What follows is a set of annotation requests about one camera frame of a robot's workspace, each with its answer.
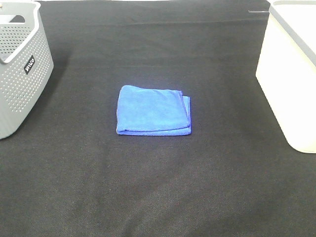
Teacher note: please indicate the black fabric table mat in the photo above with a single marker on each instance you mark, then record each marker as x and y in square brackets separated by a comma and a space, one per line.
[66, 173]

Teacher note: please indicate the blue microfiber towel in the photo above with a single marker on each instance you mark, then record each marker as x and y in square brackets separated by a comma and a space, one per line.
[153, 112]

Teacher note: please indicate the white plastic storage bin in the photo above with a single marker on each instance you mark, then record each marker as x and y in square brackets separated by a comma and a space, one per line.
[286, 70]

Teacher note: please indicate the grey perforated plastic basket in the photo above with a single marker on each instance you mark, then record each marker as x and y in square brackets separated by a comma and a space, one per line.
[25, 63]

